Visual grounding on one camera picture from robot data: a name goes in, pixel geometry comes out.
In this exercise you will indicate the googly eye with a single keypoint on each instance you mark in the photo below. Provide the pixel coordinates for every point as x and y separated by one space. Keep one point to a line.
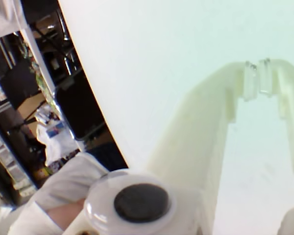
140 203

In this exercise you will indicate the white bag pile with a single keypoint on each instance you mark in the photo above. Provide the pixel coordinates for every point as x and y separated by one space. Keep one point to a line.
61 144

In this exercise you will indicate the person in white shirt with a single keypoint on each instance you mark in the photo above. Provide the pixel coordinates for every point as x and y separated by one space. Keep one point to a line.
63 176

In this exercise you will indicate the yellow toy box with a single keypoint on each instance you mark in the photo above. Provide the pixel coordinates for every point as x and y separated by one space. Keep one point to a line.
41 173

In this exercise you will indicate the green plant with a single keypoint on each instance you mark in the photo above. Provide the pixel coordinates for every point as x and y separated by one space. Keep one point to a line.
41 83

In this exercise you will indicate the brown cardboard box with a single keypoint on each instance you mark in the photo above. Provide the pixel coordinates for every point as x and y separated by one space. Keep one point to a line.
30 104

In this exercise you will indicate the white post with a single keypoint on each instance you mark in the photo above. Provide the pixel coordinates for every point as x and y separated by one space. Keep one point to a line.
38 58

